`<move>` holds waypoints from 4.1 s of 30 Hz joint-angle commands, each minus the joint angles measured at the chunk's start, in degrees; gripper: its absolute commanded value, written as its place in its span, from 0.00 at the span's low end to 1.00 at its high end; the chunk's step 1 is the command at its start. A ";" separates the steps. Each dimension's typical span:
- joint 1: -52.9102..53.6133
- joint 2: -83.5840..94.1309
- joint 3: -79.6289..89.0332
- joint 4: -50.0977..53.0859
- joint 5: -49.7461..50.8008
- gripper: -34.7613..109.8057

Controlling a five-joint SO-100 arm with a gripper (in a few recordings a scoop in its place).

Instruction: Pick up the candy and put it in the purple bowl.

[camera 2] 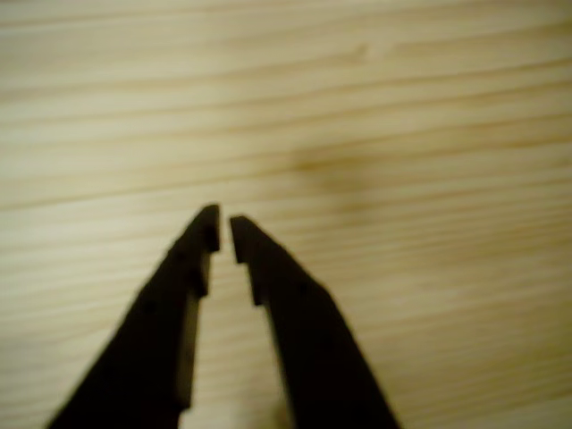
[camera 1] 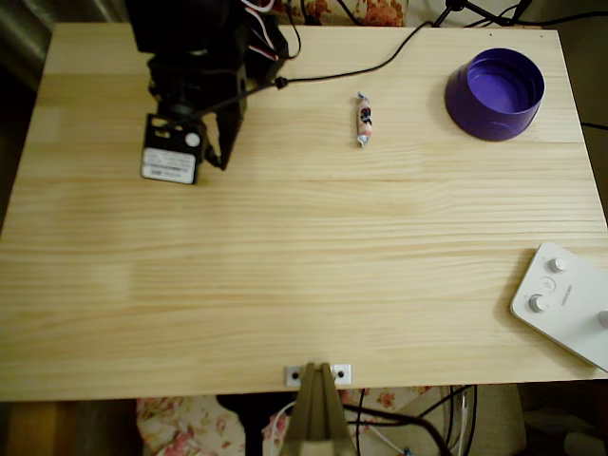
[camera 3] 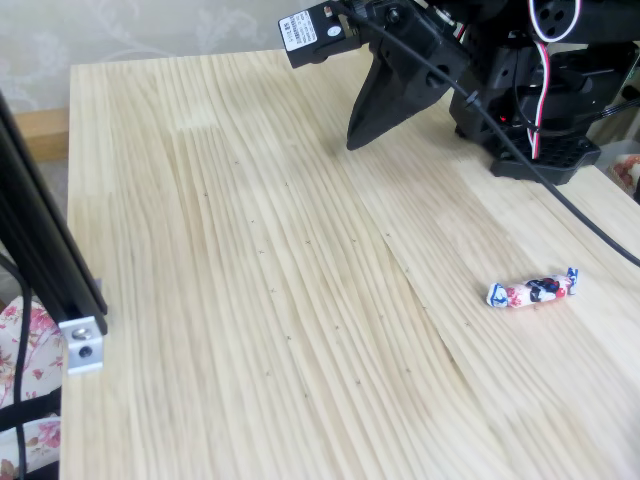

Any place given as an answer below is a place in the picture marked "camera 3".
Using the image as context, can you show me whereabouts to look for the floral pink fabric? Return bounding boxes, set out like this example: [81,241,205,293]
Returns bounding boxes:
[607,153,640,204]
[0,294,69,474]

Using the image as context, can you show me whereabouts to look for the black strap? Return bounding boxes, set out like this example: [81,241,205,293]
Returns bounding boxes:
[0,389,63,432]

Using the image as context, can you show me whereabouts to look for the black aluminium extrusion bar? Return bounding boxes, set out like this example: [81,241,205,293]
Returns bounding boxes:
[0,89,109,337]

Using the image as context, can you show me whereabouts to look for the thin black cable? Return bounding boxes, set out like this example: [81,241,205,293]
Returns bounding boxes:
[0,253,35,480]

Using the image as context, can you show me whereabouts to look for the white red blue candy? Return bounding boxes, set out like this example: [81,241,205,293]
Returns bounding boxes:
[484,266,581,312]

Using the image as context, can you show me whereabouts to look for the silver corner bracket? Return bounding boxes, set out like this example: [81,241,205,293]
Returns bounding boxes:
[58,314,107,378]

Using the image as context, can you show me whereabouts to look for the white red servo wires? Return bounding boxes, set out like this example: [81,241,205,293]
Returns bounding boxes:
[527,0,584,162]

